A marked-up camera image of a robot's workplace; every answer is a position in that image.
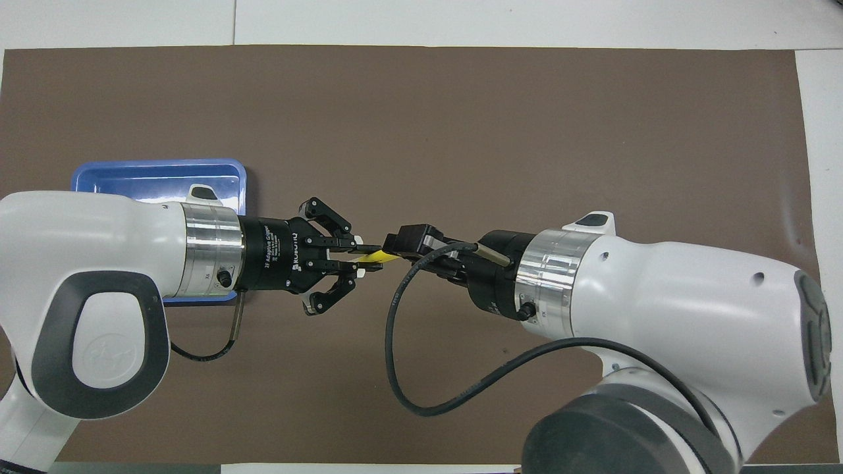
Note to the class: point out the brown table mat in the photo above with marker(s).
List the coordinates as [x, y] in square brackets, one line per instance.
[421, 131]

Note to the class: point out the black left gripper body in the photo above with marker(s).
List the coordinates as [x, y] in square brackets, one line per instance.
[276, 253]

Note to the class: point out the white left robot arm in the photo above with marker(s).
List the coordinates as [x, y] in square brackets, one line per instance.
[99, 237]

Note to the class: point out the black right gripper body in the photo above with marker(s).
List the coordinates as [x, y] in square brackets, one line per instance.
[500, 270]

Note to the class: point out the yellow marker pen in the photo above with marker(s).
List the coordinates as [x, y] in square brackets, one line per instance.
[382, 255]

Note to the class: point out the blue plastic tray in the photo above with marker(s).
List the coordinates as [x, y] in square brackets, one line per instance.
[158, 181]

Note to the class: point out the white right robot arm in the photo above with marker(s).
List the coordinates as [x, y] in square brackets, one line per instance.
[658, 296]

